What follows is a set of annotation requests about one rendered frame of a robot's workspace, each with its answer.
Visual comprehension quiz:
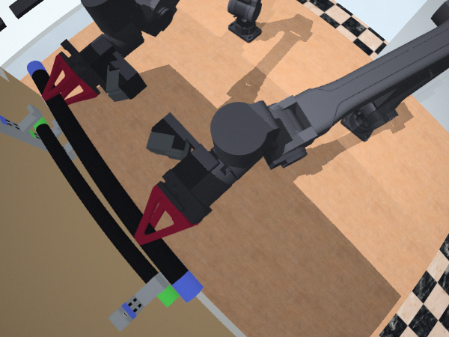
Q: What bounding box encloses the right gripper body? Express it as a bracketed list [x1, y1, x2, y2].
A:
[59, 34, 119, 95]

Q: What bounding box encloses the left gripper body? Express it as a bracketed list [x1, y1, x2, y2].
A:
[157, 159, 236, 225]

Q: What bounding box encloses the black bar with green ends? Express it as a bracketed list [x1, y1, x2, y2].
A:
[33, 117, 179, 307]

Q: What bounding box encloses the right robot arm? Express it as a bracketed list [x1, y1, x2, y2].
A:
[80, 0, 262, 102]

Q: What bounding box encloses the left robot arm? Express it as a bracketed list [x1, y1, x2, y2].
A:
[146, 0, 449, 190]

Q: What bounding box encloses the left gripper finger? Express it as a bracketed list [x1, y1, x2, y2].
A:
[134, 185, 193, 245]
[150, 204, 165, 228]

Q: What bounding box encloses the black bar with blue ends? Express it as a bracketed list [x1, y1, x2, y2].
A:
[27, 61, 203, 303]

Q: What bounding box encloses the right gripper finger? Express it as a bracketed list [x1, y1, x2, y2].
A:
[42, 54, 81, 101]
[61, 79, 98, 105]

